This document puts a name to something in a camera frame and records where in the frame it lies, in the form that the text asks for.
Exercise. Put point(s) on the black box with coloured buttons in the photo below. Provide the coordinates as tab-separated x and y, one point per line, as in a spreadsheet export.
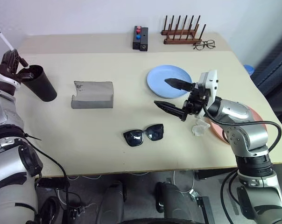
136	37

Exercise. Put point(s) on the brown wooden plate rack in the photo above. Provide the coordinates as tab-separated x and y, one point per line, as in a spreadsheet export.
180	38

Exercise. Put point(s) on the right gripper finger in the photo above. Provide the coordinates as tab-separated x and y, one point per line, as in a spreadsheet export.
171	109
179	84

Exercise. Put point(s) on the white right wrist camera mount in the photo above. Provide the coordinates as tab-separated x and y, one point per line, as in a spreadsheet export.
211	79

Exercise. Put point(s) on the dark brown cup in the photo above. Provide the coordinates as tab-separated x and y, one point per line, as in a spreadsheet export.
44	86

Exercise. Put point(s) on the pink plate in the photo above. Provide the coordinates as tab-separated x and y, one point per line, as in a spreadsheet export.
215	130

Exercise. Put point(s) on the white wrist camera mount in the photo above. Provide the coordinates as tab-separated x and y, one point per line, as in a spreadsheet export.
5	79
211	79

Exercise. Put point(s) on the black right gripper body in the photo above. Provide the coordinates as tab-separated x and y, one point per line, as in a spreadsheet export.
197	100

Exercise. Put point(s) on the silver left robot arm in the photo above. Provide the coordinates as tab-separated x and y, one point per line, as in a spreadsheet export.
5	163

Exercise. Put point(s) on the blue round lid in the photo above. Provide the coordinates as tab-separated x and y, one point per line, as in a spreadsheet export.
249	69

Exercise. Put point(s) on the white marker with black cap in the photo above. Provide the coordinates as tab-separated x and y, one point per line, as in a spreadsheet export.
6	40

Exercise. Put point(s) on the light blue plate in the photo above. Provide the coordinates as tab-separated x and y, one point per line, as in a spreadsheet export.
159	80

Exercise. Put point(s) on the black bracket under table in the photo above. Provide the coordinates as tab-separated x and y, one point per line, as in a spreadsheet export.
51	183

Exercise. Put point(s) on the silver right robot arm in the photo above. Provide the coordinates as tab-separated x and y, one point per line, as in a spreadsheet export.
239	114

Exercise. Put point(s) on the black metal table leg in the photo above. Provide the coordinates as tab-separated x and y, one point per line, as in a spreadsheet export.
205	208

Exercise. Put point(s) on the plain black box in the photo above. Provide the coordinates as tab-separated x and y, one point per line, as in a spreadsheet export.
144	39

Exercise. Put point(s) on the black sunglasses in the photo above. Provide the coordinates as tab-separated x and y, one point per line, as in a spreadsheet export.
134	138

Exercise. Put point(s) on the black-rimmed clear eyeglasses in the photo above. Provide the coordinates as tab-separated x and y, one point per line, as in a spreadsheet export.
205	44

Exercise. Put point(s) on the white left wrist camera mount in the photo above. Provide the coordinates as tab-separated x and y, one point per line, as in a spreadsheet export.
5	79

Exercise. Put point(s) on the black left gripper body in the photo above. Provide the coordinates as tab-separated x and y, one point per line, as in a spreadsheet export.
10	63

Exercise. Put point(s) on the clear crumpled plastic piece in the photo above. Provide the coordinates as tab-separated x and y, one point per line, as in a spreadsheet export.
199	128

